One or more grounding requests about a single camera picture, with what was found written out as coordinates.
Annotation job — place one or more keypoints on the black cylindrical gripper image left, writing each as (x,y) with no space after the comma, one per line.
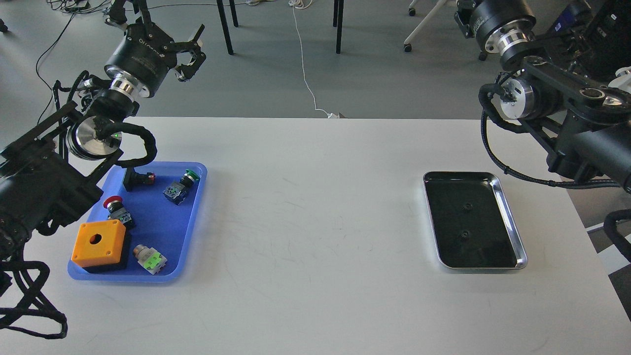
(140,59)

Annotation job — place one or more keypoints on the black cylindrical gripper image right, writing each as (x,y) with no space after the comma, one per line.
(496,25)

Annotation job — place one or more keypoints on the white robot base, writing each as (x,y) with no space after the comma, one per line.
(622,80)

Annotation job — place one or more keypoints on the blue plastic tray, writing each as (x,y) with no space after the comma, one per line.
(160,224)

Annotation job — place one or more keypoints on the silver metal tray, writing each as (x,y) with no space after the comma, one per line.
(494,242)

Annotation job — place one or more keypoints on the white rolling chair base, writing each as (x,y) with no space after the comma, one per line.
(407,44)

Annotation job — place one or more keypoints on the black table leg left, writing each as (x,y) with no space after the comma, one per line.
(224,22)

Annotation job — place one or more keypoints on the black table leg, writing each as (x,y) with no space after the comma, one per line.
(337,22)
(224,22)

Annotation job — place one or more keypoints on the black equipment case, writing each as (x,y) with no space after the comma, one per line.
(607,41)

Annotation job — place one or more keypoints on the black table leg right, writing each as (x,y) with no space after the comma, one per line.
(337,22)

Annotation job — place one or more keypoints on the red mushroom emergency button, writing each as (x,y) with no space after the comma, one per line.
(116,209)

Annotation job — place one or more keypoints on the green push button switch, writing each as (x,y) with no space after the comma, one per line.
(178,190)

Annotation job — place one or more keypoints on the orange button enclosure box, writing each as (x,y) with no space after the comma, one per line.
(101,246)

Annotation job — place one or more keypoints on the clear green switch module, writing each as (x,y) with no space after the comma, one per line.
(149,258)

